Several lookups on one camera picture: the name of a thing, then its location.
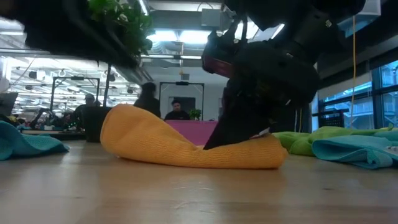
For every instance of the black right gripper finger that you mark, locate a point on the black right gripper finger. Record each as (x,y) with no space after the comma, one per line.
(242,118)

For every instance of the orange microfiber towel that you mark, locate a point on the orange microfiber towel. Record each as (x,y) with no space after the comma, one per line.
(174,152)

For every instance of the blue microfiber towel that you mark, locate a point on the blue microfiber towel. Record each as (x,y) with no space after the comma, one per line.
(351,152)

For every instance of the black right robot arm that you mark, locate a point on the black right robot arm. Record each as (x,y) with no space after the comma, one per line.
(311,18)

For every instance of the pink plastic basket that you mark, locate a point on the pink plastic basket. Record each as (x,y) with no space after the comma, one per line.
(192,130)

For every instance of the green microfiber towel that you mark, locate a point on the green microfiber towel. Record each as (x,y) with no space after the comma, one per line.
(298,143)

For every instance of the crumpled teal microfiber towel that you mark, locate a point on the crumpled teal microfiber towel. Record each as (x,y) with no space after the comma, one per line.
(25,144)

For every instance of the small green potted plant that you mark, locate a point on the small green potted plant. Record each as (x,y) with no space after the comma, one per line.
(195,114)

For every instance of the black crate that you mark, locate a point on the black crate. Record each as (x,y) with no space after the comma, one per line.
(334,119)

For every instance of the white ceiling box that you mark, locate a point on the white ceiling box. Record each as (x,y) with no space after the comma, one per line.
(211,18)

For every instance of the ceiling light panel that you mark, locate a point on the ceiling light panel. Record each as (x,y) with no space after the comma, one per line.
(186,36)

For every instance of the green plant in black pot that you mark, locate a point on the green plant in black pot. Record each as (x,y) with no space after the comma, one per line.
(96,124)

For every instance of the dark monitor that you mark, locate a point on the dark monitor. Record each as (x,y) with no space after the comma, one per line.
(7,104)

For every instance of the black rig frame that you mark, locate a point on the black rig frame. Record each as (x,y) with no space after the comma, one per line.
(182,83)
(76,78)

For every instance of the glass window wall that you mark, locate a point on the glass window wall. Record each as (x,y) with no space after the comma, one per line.
(388,93)

